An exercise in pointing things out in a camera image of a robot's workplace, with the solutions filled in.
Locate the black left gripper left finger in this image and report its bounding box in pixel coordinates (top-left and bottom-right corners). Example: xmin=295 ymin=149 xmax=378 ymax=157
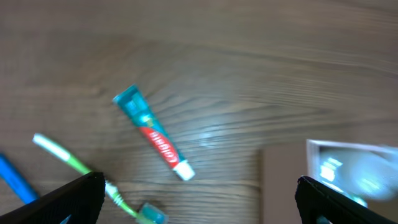
xmin=1 ymin=172 xmax=105 ymax=224

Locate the green white toothbrush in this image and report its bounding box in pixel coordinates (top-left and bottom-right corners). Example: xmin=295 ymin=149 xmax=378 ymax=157
xmin=32 ymin=133 xmax=169 ymax=224

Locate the clear pump soap bottle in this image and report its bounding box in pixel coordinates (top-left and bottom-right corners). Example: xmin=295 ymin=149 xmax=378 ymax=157
xmin=317 ymin=147 xmax=397 ymax=206

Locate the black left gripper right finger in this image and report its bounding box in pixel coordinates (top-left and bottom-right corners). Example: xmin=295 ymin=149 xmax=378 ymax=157
xmin=295 ymin=176 xmax=397 ymax=224

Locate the red green toothpaste tube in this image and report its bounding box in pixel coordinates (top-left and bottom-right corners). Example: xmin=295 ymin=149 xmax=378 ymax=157
xmin=113 ymin=85 xmax=195 ymax=181

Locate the blue disposable razor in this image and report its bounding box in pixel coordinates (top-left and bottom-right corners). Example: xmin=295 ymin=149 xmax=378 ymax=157
xmin=1 ymin=154 xmax=39 ymax=204

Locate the white cardboard box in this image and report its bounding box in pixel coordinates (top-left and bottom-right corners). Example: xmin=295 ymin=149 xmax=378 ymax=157
xmin=260 ymin=139 xmax=397 ymax=224

